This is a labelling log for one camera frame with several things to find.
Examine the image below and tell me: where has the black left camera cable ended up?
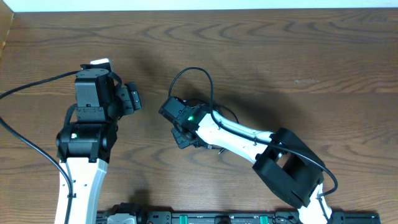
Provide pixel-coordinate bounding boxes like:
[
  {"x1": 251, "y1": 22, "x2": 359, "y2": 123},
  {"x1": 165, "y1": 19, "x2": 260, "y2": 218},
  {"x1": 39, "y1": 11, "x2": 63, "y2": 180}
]
[{"x1": 0, "y1": 70, "x2": 80, "y2": 100}]

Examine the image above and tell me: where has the black right camera cable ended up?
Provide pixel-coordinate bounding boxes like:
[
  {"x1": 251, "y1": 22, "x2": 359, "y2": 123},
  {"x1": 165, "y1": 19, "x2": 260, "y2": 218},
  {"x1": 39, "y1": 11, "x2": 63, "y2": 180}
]
[{"x1": 168, "y1": 67, "x2": 339, "y2": 198}]

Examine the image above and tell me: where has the brown cardboard side panel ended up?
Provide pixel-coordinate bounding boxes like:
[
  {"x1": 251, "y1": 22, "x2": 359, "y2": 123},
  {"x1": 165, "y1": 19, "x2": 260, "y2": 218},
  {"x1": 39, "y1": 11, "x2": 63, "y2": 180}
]
[{"x1": 0, "y1": 0, "x2": 14, "y2": 56}]

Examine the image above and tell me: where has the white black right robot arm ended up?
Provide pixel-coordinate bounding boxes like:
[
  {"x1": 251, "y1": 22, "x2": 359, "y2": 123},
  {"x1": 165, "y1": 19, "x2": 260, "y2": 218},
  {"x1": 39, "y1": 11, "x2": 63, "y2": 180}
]
[{"x1": 160, "y1": 103, "x2": 332, "y2": 223}]

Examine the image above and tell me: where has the black camera cable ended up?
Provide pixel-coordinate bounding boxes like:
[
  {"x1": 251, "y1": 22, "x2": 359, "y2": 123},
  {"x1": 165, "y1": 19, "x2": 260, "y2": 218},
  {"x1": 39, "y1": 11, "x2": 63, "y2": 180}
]
[
  {"x1": 0, "y1": 70, "x2": 80, "y2": 100},
  {"x1": 168, "y1": 67, "x2": 339, "y2": 198}
]

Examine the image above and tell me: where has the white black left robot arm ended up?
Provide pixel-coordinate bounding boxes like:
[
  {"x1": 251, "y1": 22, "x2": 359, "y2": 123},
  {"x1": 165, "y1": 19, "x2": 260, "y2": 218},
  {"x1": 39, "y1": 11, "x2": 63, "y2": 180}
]
[{"x1": 55, "y1": 68, "x2": 141, "y2": 223}]

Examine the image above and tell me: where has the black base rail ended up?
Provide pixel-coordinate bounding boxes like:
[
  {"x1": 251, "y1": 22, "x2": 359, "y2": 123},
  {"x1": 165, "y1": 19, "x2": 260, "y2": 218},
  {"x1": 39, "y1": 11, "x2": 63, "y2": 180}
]
[{"x1": 96, "y1": 202, "x2": 382, "y2": 224}]

